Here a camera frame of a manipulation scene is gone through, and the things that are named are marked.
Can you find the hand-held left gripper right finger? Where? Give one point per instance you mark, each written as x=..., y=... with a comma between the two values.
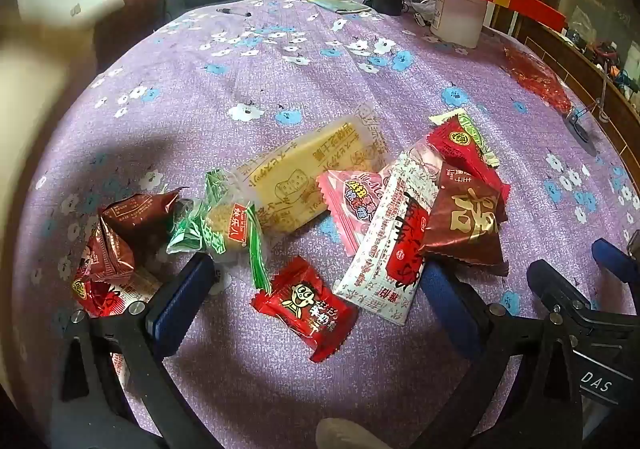
x=445, y=299

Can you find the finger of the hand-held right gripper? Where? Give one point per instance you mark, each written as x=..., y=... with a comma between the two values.
x=555, y=286
x=611, y=255

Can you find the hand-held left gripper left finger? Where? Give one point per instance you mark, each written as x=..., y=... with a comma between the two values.
x=180, y=299

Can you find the dark red triangular packet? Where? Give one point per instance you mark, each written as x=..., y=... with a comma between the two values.
x=465, y=224

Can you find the red emblem snack packet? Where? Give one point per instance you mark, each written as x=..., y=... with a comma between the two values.
x=100, y=289
x=460, y=144

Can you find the clear green puffed snack packet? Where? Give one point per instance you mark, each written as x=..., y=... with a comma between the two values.
x=227, y=229

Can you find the long white red snack packet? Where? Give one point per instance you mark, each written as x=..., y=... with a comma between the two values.
x=385, y=239

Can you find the brown foil snack packet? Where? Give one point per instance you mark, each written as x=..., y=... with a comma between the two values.
x=135, y=214

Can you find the red cartoon candy packet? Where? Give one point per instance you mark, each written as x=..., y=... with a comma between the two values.
x=300, y=304

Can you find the pink snack packet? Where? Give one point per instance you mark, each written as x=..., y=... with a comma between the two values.
x=350, y=199

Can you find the black scissors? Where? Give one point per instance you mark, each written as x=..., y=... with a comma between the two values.
x=582, y=134

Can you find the wooden sideboard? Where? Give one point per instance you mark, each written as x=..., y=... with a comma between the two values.
x=620, y=129

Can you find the yellow biscuit packet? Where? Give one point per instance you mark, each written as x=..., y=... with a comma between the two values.
x=300, y=174

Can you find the red plastic bag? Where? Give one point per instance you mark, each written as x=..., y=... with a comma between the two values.
x=532, y=76

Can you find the purple floral tablecloth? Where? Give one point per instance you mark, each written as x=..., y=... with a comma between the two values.
x=200, y=104

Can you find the white plastic container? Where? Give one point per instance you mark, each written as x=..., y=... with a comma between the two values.
x=457, y=19

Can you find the black pen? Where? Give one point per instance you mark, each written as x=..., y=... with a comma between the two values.
x=232, y=11

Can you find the green flat pouch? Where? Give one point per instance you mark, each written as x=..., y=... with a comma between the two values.
x=340, y=4

